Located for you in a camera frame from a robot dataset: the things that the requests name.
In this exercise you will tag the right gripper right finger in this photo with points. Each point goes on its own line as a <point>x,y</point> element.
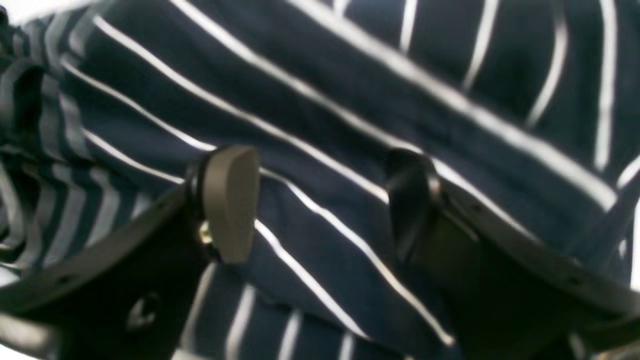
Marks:
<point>509,297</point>

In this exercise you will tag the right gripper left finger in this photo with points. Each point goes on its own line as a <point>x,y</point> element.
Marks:
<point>129,296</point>

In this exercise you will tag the black white striped T-shirt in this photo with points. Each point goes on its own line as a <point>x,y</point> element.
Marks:
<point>530,105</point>

